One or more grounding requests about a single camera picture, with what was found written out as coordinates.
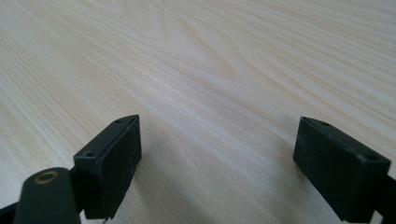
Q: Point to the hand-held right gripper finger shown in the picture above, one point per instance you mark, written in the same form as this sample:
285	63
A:
339	174

